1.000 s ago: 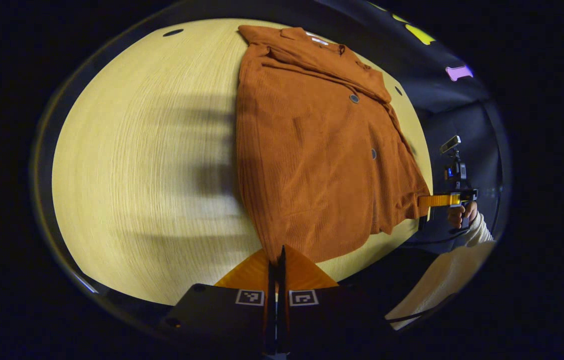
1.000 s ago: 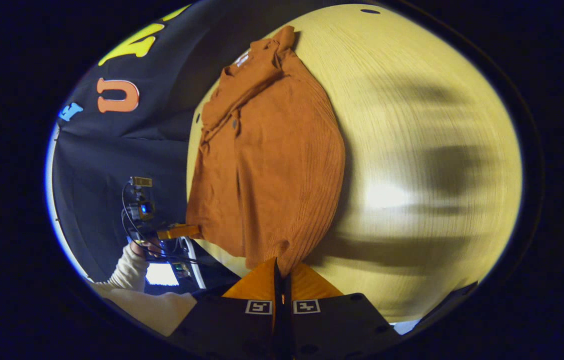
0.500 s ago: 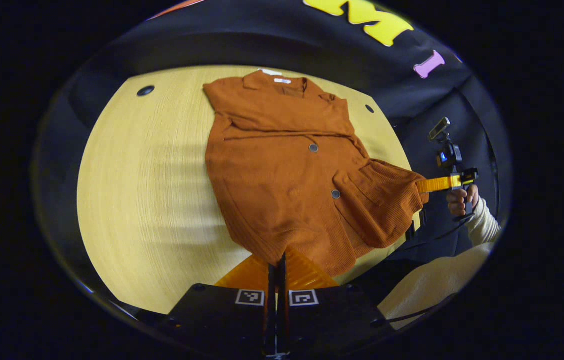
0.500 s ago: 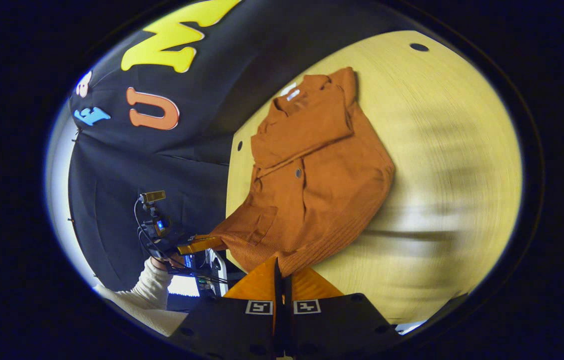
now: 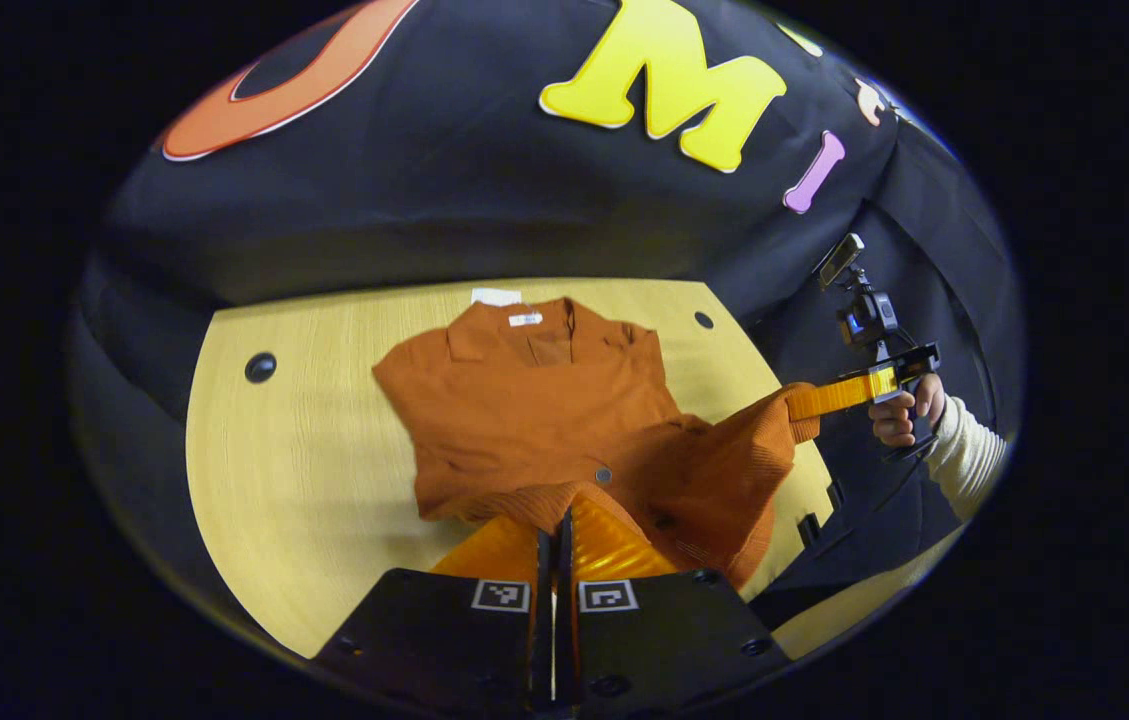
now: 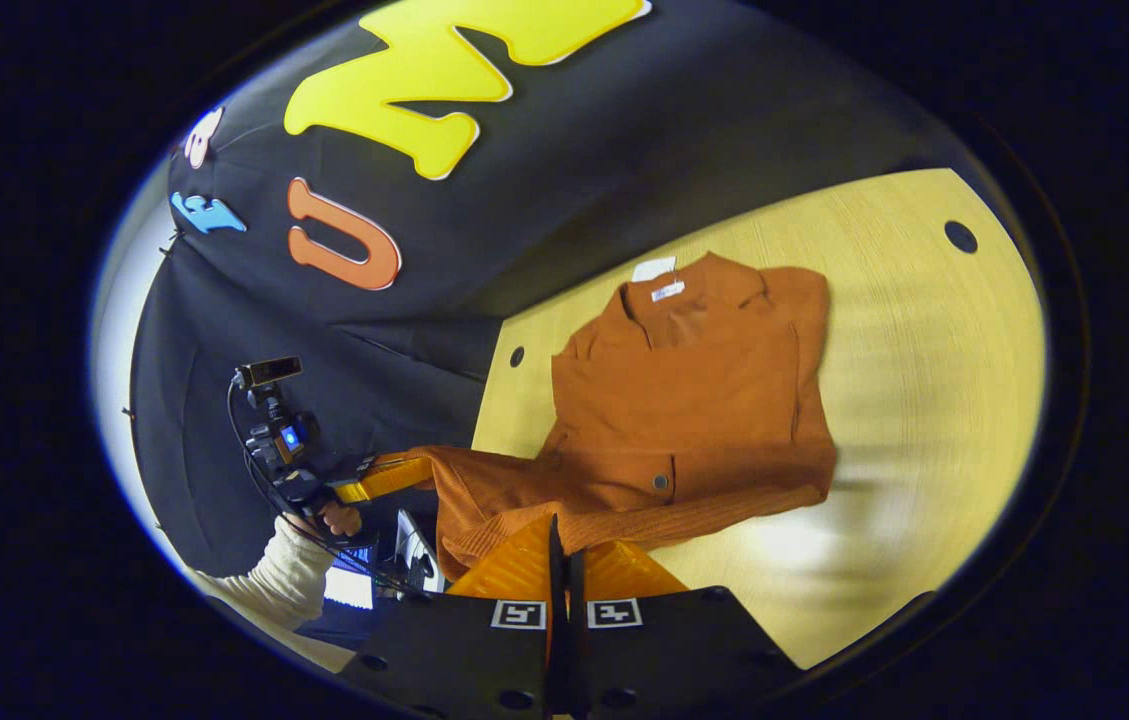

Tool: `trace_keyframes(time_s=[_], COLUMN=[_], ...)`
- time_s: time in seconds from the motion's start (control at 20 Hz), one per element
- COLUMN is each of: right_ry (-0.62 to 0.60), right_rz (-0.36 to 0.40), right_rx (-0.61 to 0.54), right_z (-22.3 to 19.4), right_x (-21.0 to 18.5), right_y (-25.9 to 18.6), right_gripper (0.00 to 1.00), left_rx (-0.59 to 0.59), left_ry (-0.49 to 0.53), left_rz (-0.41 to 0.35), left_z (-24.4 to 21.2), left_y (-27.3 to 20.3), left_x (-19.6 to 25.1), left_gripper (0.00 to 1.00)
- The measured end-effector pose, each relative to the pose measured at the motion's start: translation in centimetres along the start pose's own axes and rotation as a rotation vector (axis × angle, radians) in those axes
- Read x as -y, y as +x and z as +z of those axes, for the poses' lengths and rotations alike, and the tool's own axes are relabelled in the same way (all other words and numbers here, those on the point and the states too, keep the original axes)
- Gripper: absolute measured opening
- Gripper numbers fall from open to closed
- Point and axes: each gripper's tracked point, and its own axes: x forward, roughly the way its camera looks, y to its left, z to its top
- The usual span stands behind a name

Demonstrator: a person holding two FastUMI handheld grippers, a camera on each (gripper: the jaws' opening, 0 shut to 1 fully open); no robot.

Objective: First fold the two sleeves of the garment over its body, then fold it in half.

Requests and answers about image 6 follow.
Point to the white side desk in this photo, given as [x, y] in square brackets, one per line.
[414, 555]

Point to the orange button-up shirt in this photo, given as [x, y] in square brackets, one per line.
[694, 400]

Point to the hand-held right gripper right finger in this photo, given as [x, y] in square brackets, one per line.
[664, 650]

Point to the computer monitor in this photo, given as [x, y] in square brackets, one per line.
[349, 588]

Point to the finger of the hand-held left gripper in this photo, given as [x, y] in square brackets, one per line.
[389, 475]

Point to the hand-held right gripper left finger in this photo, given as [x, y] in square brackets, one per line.
[464, 650]

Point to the black backdrop cloth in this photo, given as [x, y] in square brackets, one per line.
[624, 180]

